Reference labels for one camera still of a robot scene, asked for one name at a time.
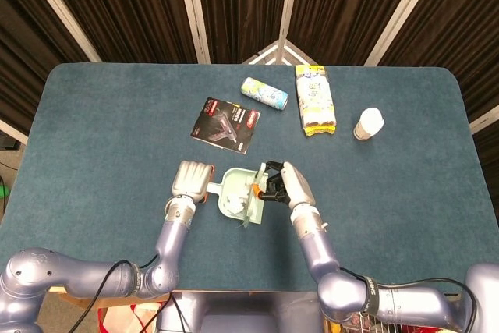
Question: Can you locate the white paper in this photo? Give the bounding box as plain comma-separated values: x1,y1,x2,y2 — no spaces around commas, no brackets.
225,192,249,215

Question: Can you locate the brown cardboard box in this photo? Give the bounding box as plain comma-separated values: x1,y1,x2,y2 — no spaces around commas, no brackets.
58,292,168,310

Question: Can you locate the red and white bag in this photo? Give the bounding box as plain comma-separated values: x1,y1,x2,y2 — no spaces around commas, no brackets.
97,301,167,333

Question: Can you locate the black product package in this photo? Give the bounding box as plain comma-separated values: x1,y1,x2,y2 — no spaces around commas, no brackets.
189,96,263,155

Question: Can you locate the black torso cable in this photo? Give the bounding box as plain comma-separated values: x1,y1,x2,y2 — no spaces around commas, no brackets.
166,292,186,333

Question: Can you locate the small white bottle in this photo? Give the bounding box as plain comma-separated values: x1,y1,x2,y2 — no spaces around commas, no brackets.
353,107,386,142

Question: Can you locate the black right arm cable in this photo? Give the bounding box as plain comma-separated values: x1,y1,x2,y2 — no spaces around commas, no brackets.
338,266,479,333

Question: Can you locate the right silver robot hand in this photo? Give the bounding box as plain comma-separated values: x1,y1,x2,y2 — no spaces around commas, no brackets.
253,160,317,211

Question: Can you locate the yellow sponge pack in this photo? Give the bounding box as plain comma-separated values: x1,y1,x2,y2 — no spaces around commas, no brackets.
295,64,338,139

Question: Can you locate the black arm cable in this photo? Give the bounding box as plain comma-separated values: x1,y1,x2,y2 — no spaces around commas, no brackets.
72,254,161,333
338,266,479,333

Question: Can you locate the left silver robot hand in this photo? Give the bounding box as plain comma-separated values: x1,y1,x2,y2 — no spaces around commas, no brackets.
170,160,218,204

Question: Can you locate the purple-grey robot torso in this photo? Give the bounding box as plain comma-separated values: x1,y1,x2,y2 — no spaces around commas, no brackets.
155,292,324,333

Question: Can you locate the mint green dustpan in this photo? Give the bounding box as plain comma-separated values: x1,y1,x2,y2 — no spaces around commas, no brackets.
205,167,270,228

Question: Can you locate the dark brown curtain panel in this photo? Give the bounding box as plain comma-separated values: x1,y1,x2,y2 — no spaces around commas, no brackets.
288,0,424,67
37,0,198,64
380,0,499,123
194,0,293,64
0,0,93,135

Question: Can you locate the patterned drink can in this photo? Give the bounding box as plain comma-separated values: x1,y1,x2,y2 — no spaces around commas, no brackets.
239,76,290,112

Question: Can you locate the blue felt table mat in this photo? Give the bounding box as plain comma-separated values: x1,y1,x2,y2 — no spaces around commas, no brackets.
0,62,499,294

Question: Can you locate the mint green hand broom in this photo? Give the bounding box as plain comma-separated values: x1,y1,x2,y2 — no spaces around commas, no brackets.
237,163,270,229

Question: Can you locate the white partition base foot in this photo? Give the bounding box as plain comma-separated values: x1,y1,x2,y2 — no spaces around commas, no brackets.
241,38,313,66

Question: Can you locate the metal wire basket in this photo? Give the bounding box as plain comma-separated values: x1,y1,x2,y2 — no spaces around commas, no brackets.
323,309,395,333

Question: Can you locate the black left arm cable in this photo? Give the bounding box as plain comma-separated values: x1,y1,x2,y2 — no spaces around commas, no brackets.
72,254,161,333

